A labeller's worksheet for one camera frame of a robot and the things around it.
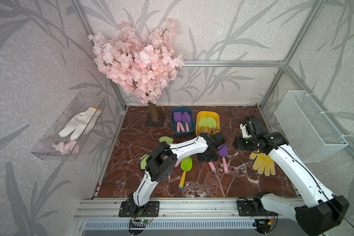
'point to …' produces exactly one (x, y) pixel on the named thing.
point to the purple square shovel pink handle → (178, 163)
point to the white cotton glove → (81, 123)
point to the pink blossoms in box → (71, 147)
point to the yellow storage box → (202, 114)
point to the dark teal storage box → (191, 123)
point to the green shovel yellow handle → (186, 165)
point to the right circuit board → (262, 223)
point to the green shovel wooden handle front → (202, 123)
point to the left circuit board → (144, 221)
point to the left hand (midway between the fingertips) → (212, 162)
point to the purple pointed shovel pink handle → (212, 165)
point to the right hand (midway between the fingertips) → (236, 143)
